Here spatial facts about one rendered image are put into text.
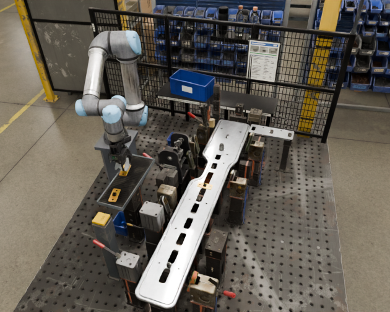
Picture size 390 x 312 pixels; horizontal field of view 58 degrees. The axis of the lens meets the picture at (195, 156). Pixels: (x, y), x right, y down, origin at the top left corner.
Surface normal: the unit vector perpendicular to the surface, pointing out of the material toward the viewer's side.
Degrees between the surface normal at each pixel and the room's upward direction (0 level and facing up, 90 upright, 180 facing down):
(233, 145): 0
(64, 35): 89
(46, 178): 0
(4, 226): 0
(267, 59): 90
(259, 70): 90
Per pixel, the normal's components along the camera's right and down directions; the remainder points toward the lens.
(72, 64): -0.22, 0.64
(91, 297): -0.02, -0.76
